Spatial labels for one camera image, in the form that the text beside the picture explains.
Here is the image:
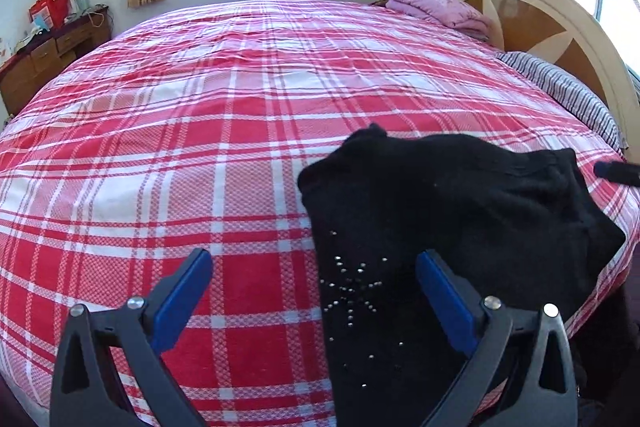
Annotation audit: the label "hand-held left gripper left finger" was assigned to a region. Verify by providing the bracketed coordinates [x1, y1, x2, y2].
[49, 248, 214, 427]

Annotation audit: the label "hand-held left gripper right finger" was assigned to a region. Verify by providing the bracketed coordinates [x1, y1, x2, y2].
[416, 249, 581, 427]

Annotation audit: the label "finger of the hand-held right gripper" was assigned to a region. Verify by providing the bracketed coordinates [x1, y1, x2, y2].
[594, 159, 640, 188]

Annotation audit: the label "black pants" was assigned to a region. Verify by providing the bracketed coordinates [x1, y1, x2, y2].
[297, 123, 628, 427]

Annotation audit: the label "striped pillow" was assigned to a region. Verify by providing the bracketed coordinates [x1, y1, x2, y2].
[495, 51, 626, 148]

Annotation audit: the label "window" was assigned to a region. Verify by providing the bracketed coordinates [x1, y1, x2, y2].
[592, 0, 640, 72]

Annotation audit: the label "red plaid bed sheet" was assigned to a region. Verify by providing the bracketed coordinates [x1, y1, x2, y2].
[0, 0, 640, 427]

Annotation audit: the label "cream wooden headboard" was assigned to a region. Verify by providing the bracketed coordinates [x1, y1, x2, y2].
[442, 0, 637, 152]

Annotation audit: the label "pink folded blanket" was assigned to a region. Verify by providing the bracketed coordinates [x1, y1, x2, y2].
[385, 0, 493, 42]

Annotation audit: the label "brown wooden dresser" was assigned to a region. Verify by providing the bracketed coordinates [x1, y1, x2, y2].
[0, 4, 112, 115]

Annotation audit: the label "red paper bag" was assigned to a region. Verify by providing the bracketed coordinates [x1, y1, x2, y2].
[28, 0, 69, 31]

